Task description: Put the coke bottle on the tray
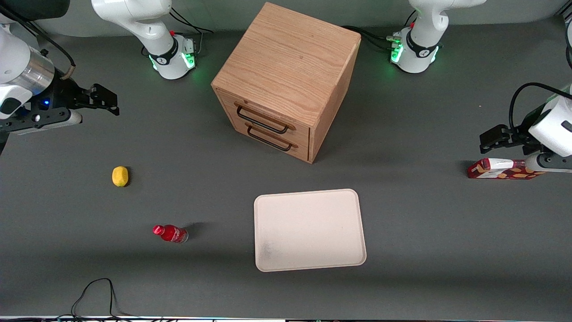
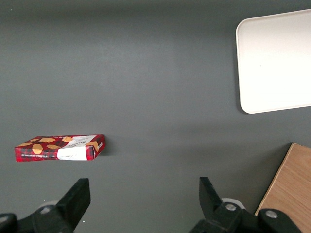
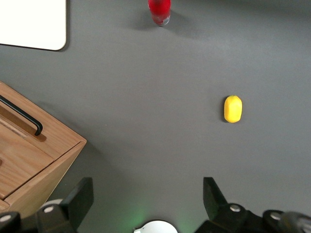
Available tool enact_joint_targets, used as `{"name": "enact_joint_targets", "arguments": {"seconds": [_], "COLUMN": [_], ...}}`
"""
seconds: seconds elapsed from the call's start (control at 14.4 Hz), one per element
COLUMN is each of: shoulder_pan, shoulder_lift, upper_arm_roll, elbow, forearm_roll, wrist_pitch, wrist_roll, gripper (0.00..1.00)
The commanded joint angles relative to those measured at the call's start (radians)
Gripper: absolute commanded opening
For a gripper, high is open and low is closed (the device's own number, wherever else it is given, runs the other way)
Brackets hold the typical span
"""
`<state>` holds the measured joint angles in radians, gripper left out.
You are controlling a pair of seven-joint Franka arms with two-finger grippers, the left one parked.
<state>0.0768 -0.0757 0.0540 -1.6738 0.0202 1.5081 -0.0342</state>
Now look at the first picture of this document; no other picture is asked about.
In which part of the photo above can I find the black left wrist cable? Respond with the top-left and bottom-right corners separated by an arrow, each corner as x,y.
509,82 -> 572,131

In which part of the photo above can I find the beige plastic tray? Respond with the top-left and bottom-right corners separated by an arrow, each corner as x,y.
253,189 -> 367,272

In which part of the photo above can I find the wooden drawer cabinet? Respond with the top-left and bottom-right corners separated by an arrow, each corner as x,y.
211,2 -> 362,164

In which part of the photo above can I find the black wire drawer handle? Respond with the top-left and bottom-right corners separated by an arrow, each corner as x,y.
245,123 -> 299,152
234,102 -> 296,135

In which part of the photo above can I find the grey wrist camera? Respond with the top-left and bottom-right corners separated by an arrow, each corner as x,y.
525,153 -> 572,173
0,108 -> 84,135

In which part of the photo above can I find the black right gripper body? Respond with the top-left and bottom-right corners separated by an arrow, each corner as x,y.
42,80 -> 93,112

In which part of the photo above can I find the red snack box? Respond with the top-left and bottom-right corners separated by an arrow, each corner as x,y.
467,158 -> 547,180

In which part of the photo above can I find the black arm base cable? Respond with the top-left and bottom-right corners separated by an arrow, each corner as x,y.
169,6 -> 215,56
341,25 -> 403,52

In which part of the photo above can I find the red coke bottle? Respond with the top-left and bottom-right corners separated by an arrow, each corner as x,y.
152,225 -> 189,244

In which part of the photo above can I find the black left arm base cable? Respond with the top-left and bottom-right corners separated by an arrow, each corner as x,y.
341,25 -> 403,52

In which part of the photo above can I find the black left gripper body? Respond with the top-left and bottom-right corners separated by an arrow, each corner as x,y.
509,106 -> 547,155

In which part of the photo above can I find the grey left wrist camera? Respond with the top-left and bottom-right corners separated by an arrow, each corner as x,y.
525,153 -> 572,173

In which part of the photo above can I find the black right arm base cable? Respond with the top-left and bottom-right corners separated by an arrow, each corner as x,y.
169,6 -> 215,56

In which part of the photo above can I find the black looped table cable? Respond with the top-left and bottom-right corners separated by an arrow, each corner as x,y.
58,278 -> 148,322

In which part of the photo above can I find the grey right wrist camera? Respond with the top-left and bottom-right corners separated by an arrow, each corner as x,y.
0,108 -> 84,135

